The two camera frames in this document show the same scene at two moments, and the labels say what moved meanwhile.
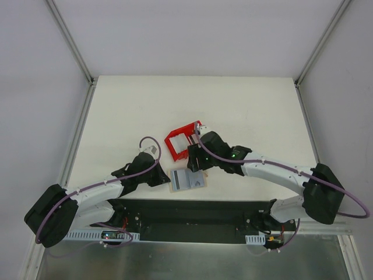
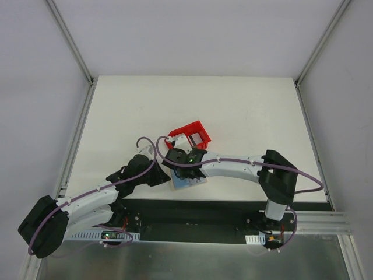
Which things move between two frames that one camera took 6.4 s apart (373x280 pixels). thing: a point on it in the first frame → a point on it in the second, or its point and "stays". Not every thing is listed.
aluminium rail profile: x=306 y=226 stays
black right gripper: x=193 y=156 → x=192 y=173
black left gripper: x=154 y=177 stays
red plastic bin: x=187 y=130 stays
